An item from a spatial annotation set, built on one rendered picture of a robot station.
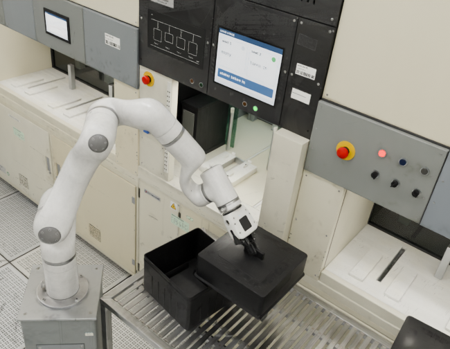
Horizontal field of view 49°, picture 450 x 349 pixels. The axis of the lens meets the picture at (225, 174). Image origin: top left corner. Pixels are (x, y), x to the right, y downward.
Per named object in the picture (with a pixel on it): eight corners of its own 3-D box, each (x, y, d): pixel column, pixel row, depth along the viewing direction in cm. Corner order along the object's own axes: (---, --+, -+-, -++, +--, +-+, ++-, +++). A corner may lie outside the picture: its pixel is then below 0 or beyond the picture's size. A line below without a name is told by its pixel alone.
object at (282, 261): (192, 275, 176) (194, 247, 168) (241, 236, 196) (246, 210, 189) (259, 320, 161) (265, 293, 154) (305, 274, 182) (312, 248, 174)
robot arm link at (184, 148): (142, 158, 158) (198, 215, 174) (181, 136, 152) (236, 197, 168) (146, 142, 165) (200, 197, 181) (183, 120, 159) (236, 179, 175)
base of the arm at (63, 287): (31, 309, 180) (25, 273, 170) (41, 272, 195) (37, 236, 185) (85, 309, 183) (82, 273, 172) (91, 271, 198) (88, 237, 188)
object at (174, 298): (195, 257, 211) (198, 226, 202) (240, 296, 196) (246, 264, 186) (142, 287, 194) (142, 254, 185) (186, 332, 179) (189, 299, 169)
